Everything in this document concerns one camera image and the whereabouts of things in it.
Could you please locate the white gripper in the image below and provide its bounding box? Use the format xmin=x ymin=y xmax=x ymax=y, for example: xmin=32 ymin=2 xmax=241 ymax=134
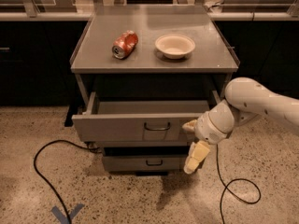
xmin=182 ymin=100 xmax=235 ymax=175

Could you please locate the grey top drawer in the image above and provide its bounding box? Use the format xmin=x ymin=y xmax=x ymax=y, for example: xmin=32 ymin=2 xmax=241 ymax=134
xmin=72 ymin=92 xmax=209 ymax=142

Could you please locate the grey drawer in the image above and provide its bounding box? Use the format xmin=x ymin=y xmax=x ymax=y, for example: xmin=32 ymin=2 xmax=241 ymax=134
xmin=72 ymin=92 xmax=209 ymax=142
xmin=102 ymin=147 xmax=189 ymax=172

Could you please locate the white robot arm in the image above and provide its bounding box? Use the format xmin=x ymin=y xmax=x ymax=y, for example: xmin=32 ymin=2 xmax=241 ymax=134
xmin=182 ymin=77 xmax=299 ymax=174

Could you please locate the grey lower drawer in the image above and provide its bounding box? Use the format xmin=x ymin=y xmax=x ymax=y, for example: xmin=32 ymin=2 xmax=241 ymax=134
xmin=102 ymin=147 xmax=189 ymax=172

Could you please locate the grey metal drawer cabinet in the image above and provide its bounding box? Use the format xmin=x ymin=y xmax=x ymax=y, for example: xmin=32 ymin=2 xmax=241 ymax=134
xmin=70 ymin=5 xmax=241 ymax=175

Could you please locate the white paper bowl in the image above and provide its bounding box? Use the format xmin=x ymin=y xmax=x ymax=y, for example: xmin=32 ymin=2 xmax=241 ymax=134
xmin=155 ymin=35 xmax=195 ymax=60

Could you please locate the crushed red soda can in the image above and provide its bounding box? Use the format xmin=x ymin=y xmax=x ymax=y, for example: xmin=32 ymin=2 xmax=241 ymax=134
xmin=112 ymin=30 xmax=138 ymax=59

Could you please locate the blue tape floor marker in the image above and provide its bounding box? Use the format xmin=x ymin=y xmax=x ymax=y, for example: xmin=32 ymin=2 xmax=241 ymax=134
xmin=51 ymin=203 xmax=85 ymax=224

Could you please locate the black floor cable right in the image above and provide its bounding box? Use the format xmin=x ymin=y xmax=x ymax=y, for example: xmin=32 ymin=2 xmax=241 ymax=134
xmin=215 ymin=144 xmax=262 ymax=224

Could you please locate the black floor cable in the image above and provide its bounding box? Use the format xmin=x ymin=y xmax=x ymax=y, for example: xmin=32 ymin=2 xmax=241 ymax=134
xmin=33 ymin=139 xmax=101 ymax=224
xmin=215 ymin=144 xmax=262 ymax=224

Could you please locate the black top drawer handle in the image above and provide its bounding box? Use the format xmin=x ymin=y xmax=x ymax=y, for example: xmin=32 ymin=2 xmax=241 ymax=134
xmin=143 ymin=122 xmax=171 ymax=132

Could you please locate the black drawer handle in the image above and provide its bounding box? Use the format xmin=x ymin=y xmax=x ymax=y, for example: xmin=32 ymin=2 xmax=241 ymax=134
xmin=146 ymin=160 xmax=164 ymax=166
xmin=143 ymin=122 xmax=171 ymax=132

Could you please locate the black lower drawer handle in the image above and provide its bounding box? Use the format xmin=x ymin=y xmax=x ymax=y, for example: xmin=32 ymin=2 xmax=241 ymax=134
xmin=146 ymin=160 xmax=164 ymax=166

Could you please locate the black floor cable left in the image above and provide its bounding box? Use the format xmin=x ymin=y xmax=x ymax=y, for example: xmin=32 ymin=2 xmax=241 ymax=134
xmin=33 ymin=139 xmax=101 ymax=224

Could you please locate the black counter with white rail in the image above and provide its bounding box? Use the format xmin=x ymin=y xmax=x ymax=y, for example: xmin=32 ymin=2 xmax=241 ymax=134
xmin=0 ymin=21 xmax=299 ymax=105

